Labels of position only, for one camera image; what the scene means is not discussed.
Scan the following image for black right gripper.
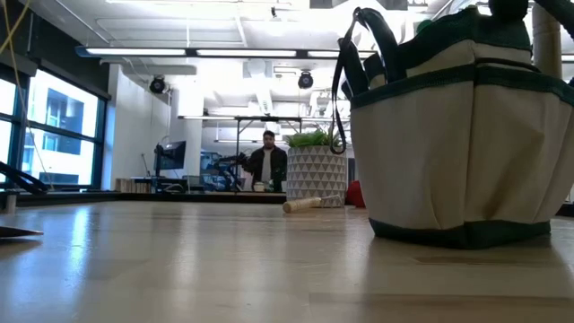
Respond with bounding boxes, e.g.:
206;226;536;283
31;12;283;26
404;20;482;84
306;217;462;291
487;0;531;20

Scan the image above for beige green canvas gardening bag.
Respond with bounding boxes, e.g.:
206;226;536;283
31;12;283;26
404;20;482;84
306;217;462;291
348;0;574;251

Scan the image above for green handled pruning shears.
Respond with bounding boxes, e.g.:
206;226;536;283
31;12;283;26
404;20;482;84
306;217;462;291
330;5;401;156

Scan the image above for red garden glove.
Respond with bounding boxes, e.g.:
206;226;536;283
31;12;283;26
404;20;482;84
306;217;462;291
344;179;367;209

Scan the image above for black round ceiling spotlight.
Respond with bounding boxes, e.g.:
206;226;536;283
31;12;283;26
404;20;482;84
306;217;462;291
148;74;170;96
297;70;316;91

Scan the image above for potted succulent patterned pot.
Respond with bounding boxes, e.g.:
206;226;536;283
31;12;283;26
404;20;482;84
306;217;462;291
283;127;349;209

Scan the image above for person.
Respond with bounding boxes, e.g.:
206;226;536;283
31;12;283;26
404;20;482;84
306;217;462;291
244;129;289;194

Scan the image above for black computer monitor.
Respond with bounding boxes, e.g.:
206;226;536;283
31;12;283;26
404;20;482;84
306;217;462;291
152;140;187;179

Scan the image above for linear ceiling light fixture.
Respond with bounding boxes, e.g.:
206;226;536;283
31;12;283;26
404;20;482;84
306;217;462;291
74;45;574;64

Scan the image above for wooden slatted crate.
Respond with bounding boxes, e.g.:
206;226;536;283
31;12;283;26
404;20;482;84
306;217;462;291
114;177;157;195

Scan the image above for large glass window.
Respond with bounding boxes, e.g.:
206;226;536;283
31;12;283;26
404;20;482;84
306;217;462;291
0;66;109;190

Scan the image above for black metal frame stand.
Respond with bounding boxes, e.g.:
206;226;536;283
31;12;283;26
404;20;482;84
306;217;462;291
178;115;306;195

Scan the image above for black aluminium table frame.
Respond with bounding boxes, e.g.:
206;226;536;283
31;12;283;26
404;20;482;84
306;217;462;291
0;190;574;220

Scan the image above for yellow hanging cable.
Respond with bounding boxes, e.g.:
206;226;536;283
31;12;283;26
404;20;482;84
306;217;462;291
0;0;56;191

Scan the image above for black cable bundle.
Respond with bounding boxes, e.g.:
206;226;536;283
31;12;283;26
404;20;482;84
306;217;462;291
0;160;49;196

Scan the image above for small grey post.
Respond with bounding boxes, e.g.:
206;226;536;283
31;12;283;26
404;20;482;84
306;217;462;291
3;188;20;215

